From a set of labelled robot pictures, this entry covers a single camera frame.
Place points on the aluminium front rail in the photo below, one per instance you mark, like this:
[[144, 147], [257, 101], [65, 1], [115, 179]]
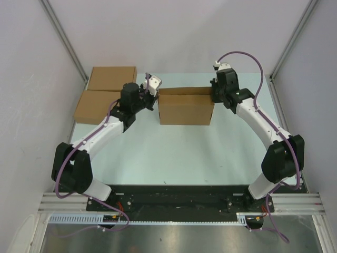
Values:
[[279, 203]]

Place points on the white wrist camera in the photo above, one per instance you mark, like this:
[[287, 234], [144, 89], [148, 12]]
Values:
[[221, 66], [152, 84]]

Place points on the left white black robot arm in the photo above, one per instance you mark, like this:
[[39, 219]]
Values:
[[72, 167]]

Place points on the right aluminium frame post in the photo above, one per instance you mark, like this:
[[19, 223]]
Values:
[[299, 28]]

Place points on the aluminium frame post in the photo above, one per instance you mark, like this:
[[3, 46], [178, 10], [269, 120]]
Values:
[[58, 28], [299, 28]]

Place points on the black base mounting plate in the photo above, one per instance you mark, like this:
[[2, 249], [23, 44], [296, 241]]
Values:
[[229, 199]]

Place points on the cardboard box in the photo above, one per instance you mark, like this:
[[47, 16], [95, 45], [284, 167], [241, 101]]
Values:
[[111, 78], [93, 106], [185, 106]]

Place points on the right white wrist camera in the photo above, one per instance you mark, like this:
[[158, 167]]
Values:
[[221, 66]]

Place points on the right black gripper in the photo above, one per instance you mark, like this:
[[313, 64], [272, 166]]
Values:
[[214, 84]]

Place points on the left aluminium frame post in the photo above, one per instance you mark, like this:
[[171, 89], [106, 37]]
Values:
[[58, 28]]

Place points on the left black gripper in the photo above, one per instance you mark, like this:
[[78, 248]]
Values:
[[153, 100]]

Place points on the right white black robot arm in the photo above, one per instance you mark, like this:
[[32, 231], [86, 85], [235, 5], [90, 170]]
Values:
[[284, 156]]

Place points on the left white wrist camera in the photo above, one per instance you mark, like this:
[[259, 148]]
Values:
[[152, 84]]

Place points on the white slotted cable duct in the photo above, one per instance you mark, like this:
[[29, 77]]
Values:
[[225, 219]]

